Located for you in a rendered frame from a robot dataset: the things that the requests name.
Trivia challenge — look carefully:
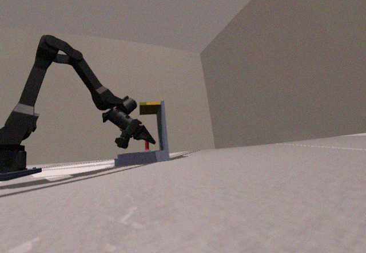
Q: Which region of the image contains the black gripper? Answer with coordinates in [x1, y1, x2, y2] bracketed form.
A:
[117, 114, 156, 144]

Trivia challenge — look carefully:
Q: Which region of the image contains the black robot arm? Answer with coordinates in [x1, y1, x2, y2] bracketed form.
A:
[0, 35, 137, 173]

